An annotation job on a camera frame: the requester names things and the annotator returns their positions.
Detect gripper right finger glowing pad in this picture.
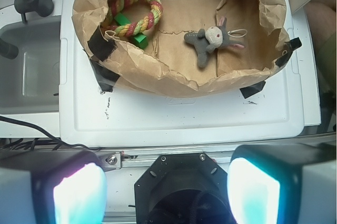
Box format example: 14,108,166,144
227,144,336,223

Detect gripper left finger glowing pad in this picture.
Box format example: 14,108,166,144
1,150,107,223

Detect white plastic bin lid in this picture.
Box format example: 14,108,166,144
59,0,304,148

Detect black tape piece front right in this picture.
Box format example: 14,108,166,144
240,81,266,99

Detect black tape piece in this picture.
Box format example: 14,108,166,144
90,60,120,93
240,81,266,99

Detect gray toy sink basin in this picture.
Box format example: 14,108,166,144
1,16,61,115

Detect black tape piece front left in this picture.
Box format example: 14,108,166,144
90,60,120,93

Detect black tape on bag rim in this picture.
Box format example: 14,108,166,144
87,27,116,61

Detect green wooden block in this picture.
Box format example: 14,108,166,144
114,13,148,49

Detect brown paper bag tray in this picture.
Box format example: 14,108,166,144
72,0,290,98

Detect black cable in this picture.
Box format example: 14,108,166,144
0,115,102,152

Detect aluminum extrusion rail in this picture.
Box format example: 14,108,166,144
97,144,337,170

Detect black octagonal mount plate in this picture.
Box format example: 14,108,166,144
134,153,236,223

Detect multicolor rope ring toy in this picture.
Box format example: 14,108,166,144
101,0,163,37

